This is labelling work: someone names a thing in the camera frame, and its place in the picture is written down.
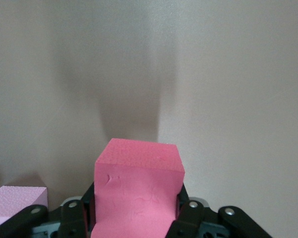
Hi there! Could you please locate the pink foam block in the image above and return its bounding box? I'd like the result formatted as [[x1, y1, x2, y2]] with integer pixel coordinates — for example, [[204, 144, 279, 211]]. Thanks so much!
[[0, 185, 49, 230]]

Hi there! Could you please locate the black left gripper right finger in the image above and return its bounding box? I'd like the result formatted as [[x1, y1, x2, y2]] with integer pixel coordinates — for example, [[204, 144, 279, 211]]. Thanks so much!
[[165, 184, 274, 238]]

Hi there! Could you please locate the red foam block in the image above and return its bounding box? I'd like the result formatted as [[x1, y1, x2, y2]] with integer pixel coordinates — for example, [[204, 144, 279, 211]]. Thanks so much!
[[90, 138, 185, 238]]

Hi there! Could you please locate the brown table cover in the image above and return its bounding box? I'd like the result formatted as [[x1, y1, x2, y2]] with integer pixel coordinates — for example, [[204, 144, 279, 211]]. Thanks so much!
[[0, 0, 298, 238]]

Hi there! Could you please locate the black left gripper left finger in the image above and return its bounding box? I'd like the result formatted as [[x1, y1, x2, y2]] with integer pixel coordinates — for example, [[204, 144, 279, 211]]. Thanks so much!
[[0, 183, 96, 238]]

